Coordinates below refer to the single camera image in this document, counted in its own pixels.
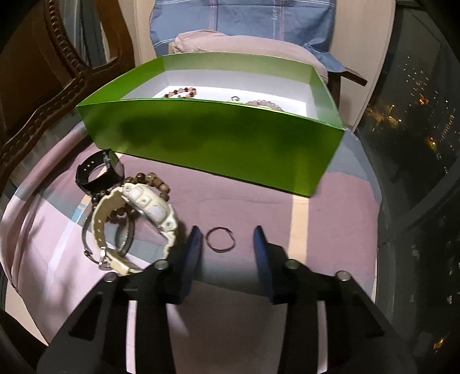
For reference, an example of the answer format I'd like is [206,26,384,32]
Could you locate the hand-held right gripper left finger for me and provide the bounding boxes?
[36,226,202,374]

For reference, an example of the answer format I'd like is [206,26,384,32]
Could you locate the silver metal bangle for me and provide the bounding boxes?
[81,201,135,257]

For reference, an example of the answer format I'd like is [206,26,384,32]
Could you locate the pink pillow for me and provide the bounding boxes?
[169,30,329,84]

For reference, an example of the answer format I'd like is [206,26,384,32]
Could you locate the pink bead bracelet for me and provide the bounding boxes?
[244,99,283,110]

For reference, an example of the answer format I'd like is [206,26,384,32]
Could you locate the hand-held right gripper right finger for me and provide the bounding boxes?
[252,226,396,374]

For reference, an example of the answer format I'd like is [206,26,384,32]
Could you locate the red bead bracelet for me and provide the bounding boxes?
[162,86,198,100]

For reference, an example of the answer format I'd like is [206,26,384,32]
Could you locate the blue plaid cloth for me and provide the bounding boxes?
[149,0,346,72]

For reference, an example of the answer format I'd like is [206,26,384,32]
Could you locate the dark wooden armchair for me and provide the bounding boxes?
[327,66,369,108]

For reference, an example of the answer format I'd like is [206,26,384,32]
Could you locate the thin dark ring bangle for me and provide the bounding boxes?
[206,226,236,252]

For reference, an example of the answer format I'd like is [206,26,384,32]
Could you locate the white wrist watch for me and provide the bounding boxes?
[90,183,180,277]

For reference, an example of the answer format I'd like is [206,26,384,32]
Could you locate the black wrist watch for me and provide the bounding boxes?
[75,149,123,195]

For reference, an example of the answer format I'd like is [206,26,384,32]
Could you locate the brown bead bracelet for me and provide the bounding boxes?
[91,173,171,220]

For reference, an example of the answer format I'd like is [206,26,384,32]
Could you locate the carved wooden chair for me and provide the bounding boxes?
[0,0,135,173]

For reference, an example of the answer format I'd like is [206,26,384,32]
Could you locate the green cardboard box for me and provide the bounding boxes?
[76,52,346,198]

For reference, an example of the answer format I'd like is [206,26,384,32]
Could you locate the glass window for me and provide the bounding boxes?
[356,0,460,374]

